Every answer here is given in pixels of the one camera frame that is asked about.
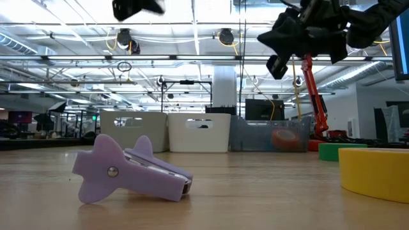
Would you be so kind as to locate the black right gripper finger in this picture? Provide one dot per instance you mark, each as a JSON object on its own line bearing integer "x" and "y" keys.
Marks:
{"x": 278, "y": 31}
{"x": 276, "y": 45}

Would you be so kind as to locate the orange tape roll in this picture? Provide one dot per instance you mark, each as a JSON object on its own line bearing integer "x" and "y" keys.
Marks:
{"x": 286, "y": 140}

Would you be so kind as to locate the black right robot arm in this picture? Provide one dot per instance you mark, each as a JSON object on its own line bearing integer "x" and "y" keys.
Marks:
{"x": 374, "y": 22}

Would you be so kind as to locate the green tape roll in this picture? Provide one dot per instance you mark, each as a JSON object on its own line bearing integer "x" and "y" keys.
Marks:
{"x": 338, "y": 152}

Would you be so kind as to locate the yellow tape roll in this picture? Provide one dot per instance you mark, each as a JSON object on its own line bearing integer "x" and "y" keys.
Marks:
{"x": 374, "y": 172}

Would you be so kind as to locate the red desk lamp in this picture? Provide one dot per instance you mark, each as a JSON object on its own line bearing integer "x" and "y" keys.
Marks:
{"x": 314, "y": 96}

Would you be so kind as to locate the black background monitor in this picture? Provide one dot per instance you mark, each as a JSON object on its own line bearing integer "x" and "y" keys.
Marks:
{"x": 263, "y": 110}

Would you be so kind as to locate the black background box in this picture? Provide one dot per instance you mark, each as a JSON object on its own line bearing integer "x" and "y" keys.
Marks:
{"x": 220, "y": 110}

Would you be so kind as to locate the computer monitor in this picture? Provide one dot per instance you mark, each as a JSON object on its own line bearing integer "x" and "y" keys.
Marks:
{"x": 401, "y": 48}

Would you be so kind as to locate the brown translucent plastic bin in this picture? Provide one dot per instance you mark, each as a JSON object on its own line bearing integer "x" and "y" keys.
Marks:
{"x": 252, "y": 137}

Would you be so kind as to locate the white plastic bin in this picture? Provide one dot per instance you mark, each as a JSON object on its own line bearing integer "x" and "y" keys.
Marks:
{"x": 198, "y": 139}

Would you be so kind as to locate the grey plastic bin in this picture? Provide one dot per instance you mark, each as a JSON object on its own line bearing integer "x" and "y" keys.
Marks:
{"x": 134, "y": 137}

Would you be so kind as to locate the grey binder clip left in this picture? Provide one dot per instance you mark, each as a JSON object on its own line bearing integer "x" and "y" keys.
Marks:
{"x": 134, "y": 179}

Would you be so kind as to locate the black aluminium table frame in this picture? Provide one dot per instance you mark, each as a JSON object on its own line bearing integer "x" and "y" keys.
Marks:
{"x": 242, "y": 64}

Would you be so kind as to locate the black background station frame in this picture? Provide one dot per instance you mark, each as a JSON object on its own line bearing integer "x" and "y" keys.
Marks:
{"x": 187, "y": 82}

